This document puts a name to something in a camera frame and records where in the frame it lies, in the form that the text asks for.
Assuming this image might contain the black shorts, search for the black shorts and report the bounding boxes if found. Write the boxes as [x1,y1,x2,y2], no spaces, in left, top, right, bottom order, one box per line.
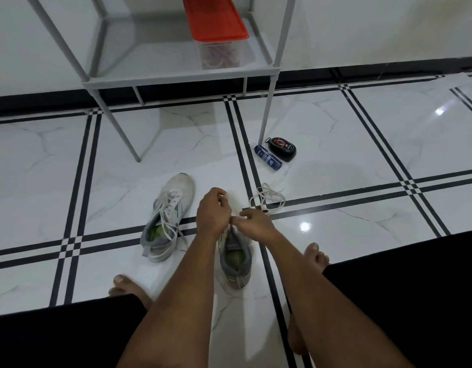
[0,228,472,368]

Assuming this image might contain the person's left hand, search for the person's left hand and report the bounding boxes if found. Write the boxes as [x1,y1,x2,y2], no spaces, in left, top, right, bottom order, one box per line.
[196,187,233,239]

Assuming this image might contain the black oval polish bottle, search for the black oval polish bottle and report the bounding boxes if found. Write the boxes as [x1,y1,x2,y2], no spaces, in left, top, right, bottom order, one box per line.
[264,136,298,164]

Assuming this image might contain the person's left foot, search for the person's left foot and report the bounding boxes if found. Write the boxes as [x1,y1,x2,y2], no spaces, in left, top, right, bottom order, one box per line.
[107,274,155,311]

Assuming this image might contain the person's foot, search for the person's foot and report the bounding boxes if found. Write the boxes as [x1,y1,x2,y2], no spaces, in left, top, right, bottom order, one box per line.
[107,274,155,311]
[303,242,331,271]

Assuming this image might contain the person's left forearm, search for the person's left forearm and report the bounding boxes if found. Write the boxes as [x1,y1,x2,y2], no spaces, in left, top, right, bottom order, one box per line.
[116,230,222,368]

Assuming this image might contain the person's right foot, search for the person's right foot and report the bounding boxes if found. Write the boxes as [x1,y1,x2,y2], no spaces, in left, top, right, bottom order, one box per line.
[303,242,331,271]

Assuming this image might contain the person's right hand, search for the person's right hand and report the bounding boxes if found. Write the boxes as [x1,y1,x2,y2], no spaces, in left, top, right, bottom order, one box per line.
[230,209,279,244]

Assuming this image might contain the white grey sneaker shoe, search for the white grey sneaker shoe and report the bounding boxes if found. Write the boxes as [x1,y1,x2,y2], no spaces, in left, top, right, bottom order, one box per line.
[216,193,253,290]
[140,172,196,263]

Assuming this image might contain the clear container with red lid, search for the clear container with red lid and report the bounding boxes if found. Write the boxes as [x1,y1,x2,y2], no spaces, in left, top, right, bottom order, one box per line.
[182,0,251,71]

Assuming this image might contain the grey metal shelf rack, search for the grey metal shelf rack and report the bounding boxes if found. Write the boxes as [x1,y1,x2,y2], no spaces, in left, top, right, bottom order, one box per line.
[23,0,297,164]

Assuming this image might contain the person's right forearm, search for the person's right forearm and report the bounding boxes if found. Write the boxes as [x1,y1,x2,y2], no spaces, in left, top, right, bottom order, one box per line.
[265,232,416,368]

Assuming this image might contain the clear box with red lid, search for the clear box with red lid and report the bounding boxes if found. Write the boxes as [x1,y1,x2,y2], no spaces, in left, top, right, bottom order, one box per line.
[200,44,241,70]

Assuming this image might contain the person's right leg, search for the person's right leg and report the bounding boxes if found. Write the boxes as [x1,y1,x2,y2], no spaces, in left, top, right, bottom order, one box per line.
[287,313,310,356]

